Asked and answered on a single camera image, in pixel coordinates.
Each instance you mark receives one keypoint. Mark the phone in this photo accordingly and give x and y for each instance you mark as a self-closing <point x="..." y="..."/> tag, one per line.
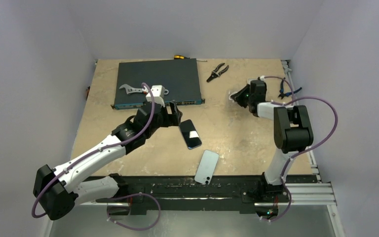
<point x="231" y="96"/>

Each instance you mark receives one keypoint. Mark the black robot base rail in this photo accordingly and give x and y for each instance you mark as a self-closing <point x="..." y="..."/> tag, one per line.
<point x="247" y="194"/>

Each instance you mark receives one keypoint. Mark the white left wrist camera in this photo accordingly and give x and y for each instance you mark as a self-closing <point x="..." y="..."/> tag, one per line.
<point x="156" y="94"/>

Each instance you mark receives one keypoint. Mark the black grey wire stripper pliers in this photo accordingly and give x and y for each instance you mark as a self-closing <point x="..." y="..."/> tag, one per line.
<point x="216" y="73"/>

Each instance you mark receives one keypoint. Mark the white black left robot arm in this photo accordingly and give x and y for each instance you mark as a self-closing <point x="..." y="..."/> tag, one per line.
<point x="58" y="190"/>

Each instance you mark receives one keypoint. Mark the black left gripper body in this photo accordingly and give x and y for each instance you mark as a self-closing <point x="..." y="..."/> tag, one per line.
<point x="164" y="120"/>

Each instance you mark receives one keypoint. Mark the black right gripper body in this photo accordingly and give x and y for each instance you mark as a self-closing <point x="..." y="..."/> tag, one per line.
<point x="242" y="97"/>

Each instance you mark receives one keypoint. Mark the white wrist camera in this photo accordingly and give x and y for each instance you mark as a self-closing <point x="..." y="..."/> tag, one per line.
<point x="156" y="94"/>
<point x="258" y="78"/>

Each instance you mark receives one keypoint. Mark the red handled adjustable wrench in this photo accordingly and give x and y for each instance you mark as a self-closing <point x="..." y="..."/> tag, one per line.
<point x="129" y="89"/>

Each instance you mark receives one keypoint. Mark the yellow black screwdriver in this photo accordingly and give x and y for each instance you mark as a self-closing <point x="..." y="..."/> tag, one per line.
<point x="180" y="57"/>

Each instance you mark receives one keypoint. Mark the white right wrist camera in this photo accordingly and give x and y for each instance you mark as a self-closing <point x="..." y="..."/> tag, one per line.
<point x="258" y="78"/>

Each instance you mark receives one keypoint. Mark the light blue smartphone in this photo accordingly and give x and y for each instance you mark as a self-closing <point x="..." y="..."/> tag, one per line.
<point x="206" y="167"/>

